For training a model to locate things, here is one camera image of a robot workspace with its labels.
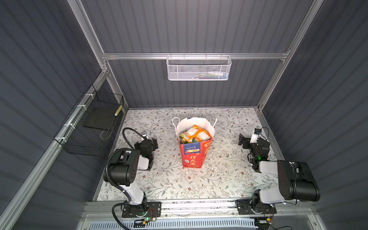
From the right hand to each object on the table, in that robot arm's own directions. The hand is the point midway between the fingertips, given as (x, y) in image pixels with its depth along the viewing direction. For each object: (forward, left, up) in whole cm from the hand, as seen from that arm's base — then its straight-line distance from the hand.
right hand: (250, 135), depth 90 cm
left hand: (-1, +68, -5) cm, 68 cm away
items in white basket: (+30, +25, +24) cm, 46 cm away
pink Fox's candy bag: (-6, +35, +11) cm, 37 cm away
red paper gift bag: (-17, +37, +7) cm, 41 cm away
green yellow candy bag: (-9, +42, +11) cm, 44 cm away
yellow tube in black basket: (+2, +80, +18) cm, 82 cm away
